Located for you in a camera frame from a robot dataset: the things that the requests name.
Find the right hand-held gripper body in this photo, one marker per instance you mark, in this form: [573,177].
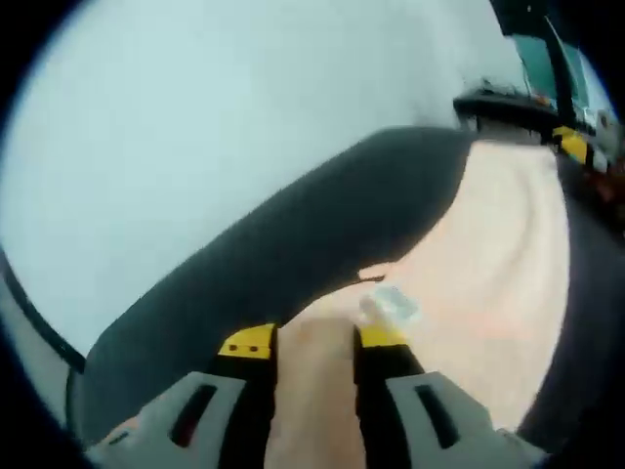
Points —
[603,122]

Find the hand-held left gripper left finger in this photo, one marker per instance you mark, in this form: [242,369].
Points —
[161,420]

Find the pink towel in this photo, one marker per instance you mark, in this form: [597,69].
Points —
[488,244]

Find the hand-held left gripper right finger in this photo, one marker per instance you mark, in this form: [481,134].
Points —
[469,430]

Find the teal panel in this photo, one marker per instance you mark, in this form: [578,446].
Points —
[537,68]

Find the dark background desk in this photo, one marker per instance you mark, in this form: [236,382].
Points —
[503,105]

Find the small black monitor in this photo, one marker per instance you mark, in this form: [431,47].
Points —
[525,14]

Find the black monitor stand pole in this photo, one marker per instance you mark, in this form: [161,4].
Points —
[561,78]

